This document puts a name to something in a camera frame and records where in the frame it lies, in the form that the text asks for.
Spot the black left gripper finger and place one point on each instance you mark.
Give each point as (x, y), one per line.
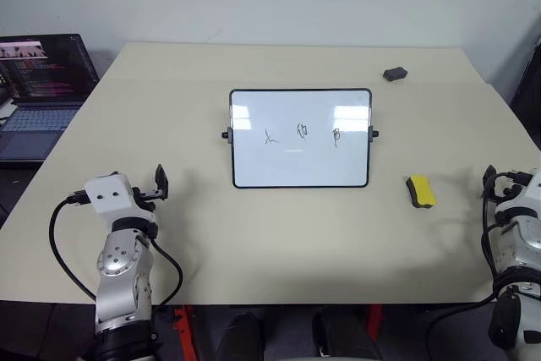
(162, 181)

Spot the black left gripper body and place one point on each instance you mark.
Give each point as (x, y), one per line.
(148, 200)

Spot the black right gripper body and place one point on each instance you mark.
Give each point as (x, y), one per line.
(509, 185)

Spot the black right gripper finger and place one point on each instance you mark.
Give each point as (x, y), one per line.
(489, 179)

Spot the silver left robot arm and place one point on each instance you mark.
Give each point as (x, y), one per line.
(122, 276)

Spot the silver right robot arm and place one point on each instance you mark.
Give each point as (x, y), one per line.
(520, 259)

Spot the yellow and black eraser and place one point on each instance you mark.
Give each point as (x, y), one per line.
(422, 189)

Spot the small black object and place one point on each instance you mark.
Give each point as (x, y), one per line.
(395, 73)

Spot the small black-framed whiteboard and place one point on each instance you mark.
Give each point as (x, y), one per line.
(300, 138)

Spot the open grey laptop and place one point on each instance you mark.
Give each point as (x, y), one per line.
(38, 94)

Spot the dark rounded shape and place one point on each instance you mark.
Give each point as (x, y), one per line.
(245, 337)

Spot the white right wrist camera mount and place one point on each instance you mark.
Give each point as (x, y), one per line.
(526, 196)

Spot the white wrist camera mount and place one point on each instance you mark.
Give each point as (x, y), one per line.
(110, 197)
(526, 196)

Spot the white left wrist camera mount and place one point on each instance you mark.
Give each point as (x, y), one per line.
(110, 197)

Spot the red frame bar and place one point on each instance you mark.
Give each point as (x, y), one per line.
(374, 321)
(185, 333)

